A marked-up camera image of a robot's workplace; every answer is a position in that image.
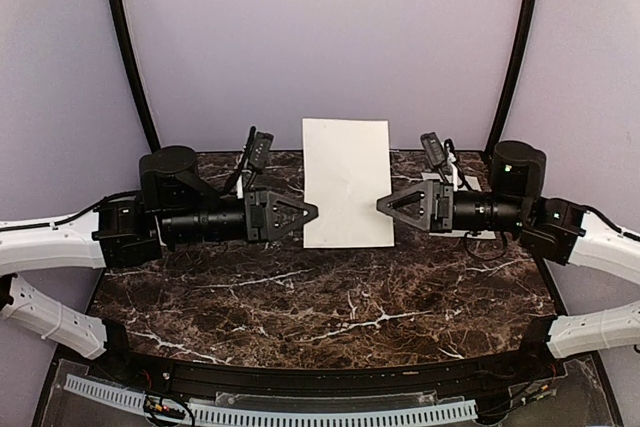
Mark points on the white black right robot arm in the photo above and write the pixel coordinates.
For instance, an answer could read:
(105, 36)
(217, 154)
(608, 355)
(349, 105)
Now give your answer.
(552, 229)

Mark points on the black right frame post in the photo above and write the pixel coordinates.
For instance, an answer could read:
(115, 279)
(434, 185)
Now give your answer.
(516, 58)

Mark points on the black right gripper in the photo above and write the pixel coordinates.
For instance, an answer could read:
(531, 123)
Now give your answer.
(430, 192)

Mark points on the black front table rail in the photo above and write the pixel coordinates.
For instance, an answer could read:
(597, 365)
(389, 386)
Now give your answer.
(482, 376)

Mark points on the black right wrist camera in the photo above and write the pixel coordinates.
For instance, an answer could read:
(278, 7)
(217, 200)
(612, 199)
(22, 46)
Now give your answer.
(435, 153)

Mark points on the white letter sheet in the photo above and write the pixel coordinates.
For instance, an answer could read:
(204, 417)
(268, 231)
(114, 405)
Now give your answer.
(346, 171)

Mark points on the beige paper envelope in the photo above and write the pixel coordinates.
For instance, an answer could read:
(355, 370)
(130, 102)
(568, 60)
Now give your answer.
(155, 233)

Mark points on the black frame post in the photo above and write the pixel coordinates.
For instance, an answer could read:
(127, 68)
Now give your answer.
(130, 64)
(516, 58)

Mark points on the black left frame post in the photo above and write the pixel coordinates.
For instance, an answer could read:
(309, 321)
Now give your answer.
(130, 64)

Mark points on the white slotted cable duct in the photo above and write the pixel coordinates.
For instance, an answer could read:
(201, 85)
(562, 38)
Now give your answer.
(236, 410)

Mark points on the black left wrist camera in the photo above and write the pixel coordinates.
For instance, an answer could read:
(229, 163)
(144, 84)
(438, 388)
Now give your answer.
(259, 151)

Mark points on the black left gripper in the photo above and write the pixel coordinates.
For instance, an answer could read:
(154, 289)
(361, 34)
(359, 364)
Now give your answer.
(261, 209)

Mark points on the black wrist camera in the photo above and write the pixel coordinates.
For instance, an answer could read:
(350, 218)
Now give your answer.
(435, 153)
(259, 151)

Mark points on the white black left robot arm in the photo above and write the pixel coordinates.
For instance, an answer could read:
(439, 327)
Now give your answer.
(173, 206)

